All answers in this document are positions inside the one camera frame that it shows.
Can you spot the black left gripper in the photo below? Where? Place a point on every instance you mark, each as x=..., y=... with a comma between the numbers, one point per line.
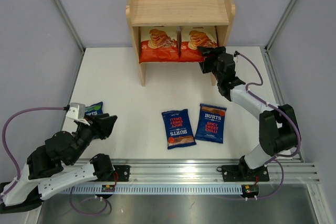
x=102, y=128

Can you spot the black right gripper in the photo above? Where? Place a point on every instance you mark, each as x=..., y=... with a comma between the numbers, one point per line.
x=205, y=64

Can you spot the cassava chips bag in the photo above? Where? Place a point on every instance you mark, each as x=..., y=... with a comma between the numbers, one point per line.
x=158, y=44
x=193, y=37

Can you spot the blue spicy chilli bag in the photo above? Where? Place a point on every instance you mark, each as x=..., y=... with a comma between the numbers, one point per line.
x=211, y=123
x=178, y=129

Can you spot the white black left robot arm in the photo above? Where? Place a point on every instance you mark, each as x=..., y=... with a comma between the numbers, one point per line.
x=42, y=176

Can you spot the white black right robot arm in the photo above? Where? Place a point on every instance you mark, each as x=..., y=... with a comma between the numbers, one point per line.
x=278, y=128

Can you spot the wooden two-tier shelf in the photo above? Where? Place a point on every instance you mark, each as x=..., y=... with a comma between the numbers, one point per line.
x=176, y=13

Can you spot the blue sea salt vinegar bag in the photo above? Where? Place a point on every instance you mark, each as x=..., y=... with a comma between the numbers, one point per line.
x=94, y=109

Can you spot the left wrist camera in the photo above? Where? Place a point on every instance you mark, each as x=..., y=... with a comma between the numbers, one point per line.
x=76, y=112

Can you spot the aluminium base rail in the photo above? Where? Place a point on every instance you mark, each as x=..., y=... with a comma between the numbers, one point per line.
x=192, y=177

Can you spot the aluminium frame post right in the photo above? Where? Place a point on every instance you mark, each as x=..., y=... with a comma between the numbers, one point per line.
x=288, y=10

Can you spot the aluminium frame post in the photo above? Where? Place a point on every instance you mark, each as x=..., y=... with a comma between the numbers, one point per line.
x=62, y=11
x=288, y=10

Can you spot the aluminium frame post left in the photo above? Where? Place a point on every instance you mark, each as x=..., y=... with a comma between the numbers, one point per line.
x=62, y=11

